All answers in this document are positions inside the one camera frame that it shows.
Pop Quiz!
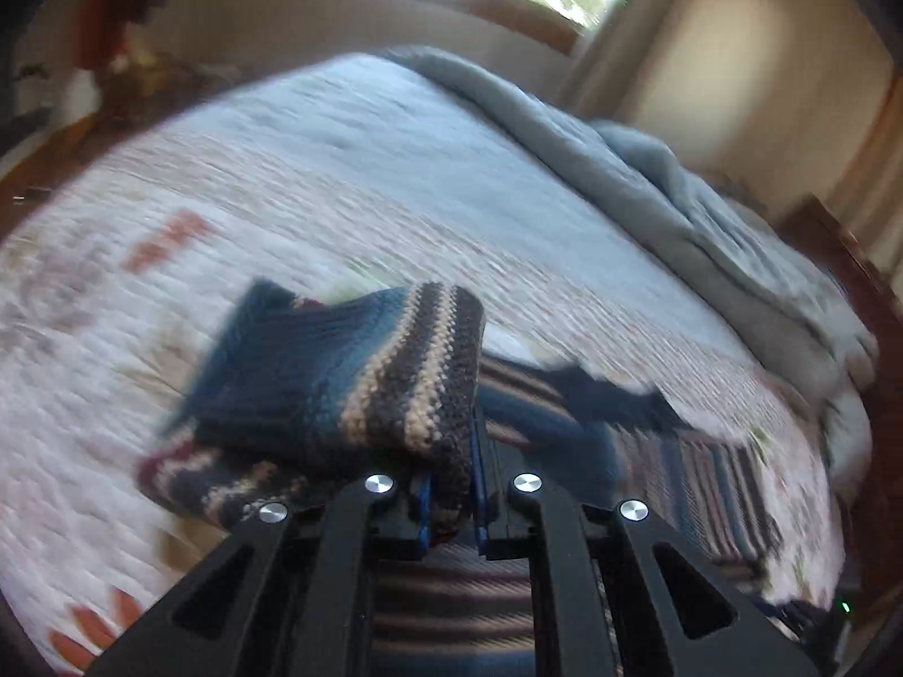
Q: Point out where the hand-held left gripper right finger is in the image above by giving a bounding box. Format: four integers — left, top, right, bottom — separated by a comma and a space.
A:
469, 402, 823, 677

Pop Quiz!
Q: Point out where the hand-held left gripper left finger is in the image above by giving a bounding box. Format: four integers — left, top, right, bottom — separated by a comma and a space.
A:
85, 469, 435, 677

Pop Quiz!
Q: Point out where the blue striped knit sweater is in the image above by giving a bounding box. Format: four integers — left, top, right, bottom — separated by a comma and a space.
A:
137, 278, 784, 677

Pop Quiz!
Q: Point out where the white floral quilt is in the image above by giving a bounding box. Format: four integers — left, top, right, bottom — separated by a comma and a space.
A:
0, 52, 848, 674

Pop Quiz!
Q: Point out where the grey comforter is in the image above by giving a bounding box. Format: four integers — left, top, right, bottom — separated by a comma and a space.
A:
384, 46, 883, 481

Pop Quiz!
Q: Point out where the cream pleated curtain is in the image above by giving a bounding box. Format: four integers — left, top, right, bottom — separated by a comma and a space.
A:
825, 71, 903, 276

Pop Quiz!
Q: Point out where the red object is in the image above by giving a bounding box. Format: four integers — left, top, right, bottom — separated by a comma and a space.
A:
71, 0, 128, 75

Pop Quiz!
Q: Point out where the brown wooden bed frame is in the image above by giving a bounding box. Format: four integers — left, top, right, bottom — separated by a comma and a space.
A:
772, 194, 903, 375

